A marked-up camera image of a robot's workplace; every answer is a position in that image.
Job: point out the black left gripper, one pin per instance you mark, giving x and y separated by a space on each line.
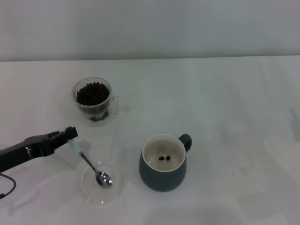
21 154

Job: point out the clear round glass saucer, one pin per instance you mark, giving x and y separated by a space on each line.
93 197

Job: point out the single scooped coffee bean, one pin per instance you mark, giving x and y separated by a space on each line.
167 158
161 158

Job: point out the coffee beans heap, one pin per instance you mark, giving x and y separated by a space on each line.
92 95

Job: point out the clear double-walled glass cup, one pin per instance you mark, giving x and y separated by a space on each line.
117 105

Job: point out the dark teal ceramic mug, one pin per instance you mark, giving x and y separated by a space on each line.
161 180

